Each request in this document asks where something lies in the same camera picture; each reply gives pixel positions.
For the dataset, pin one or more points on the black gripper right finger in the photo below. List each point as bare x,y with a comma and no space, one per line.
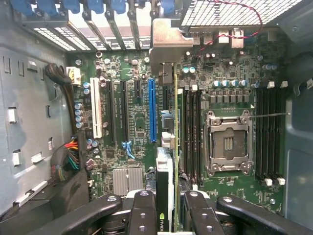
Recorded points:
198,215

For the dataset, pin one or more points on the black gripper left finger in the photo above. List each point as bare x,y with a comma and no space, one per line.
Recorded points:
143,215

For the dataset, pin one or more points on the silver chipset heatsink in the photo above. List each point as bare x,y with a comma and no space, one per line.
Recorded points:
127,181

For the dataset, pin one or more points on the CPU socket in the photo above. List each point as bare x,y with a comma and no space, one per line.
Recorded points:
230,142

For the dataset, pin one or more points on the black RAM slot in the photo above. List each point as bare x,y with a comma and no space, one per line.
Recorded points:
259,134
194,134
201,134
281,134
273,134
266,134
187,134

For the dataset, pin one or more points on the blue expansion slot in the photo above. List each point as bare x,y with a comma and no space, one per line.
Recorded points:
152,110

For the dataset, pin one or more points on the long black expansion slot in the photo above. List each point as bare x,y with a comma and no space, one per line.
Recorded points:
110,112
124,110

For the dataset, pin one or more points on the white expansion slot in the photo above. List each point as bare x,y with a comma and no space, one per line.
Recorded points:
96,107

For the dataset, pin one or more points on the socket locking lever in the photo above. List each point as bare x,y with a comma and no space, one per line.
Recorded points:
271,114

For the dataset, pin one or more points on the short black expansion slot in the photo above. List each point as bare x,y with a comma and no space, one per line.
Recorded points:
137,88

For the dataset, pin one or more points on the green motherboard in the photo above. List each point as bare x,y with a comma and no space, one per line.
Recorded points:
220,73

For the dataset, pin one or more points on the black open PC case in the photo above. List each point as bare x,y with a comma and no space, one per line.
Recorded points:
24,98

